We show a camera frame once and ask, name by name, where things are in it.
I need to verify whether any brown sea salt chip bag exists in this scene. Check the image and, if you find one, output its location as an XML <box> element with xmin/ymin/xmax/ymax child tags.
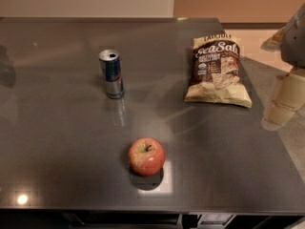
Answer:
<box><xmin>185</xmin><ymin>33</ymin><xmax>252</xmax><ymax>108</ymax></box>

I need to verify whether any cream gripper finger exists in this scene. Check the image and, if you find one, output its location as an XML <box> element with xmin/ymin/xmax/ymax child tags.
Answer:
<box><xmin>263</xmin><ymin>28</ymin><xmax>285</xmax><ymax>50</ymax></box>
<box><xmin>263</xmin><ymin>68</ymin><xmax>305</xmax><ymax>127</ymax></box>

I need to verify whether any blue silver energy drink can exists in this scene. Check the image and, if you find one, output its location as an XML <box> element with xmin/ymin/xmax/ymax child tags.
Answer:
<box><xmin>99</xmin><ymin>49</ymin><xmax>124</xmax><ymax>99</ymax></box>

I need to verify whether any red apple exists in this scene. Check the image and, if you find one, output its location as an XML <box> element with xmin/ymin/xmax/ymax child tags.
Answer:
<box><xmin>128</xmin><ymin>137</ymin><xmax>165</xmax><ymax>177</ymax></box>

